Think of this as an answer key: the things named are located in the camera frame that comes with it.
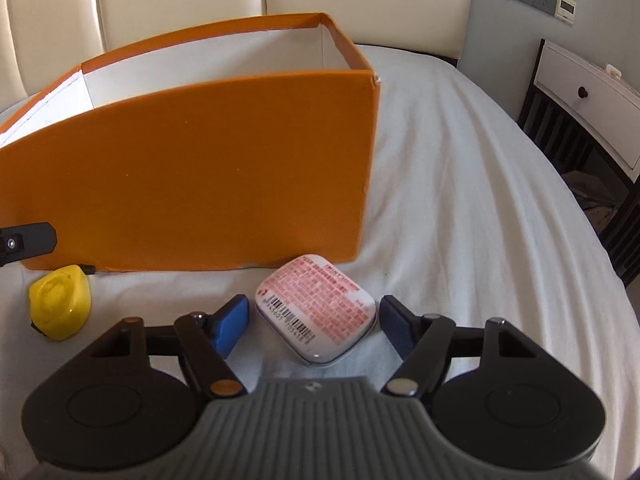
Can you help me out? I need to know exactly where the white tin with pink label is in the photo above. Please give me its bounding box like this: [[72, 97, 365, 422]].
[[254, 254, 377, 365]]

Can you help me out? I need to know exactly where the white drawer nightstand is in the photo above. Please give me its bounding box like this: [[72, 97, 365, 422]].
[[517, 38, 640, 286]]

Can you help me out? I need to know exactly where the orange cardboard box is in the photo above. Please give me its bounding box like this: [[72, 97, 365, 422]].
[[0, 12, 381, 273]]

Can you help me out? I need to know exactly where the white bed sheet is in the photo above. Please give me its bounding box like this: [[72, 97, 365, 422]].
[[0, 42, 626, 480]]

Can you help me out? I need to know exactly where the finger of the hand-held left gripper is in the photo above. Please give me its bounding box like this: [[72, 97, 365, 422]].
[[0, 222, 58, 265]]

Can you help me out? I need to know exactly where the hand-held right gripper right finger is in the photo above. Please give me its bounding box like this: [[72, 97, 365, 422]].
[[380, 295, 544, 396]]

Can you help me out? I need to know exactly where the yellow tape measure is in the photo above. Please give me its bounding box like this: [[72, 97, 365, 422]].
[[28, 263, 96, 342]]

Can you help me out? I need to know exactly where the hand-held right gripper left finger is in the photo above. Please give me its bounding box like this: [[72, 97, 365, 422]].
[[92, 295, 250, 400]]

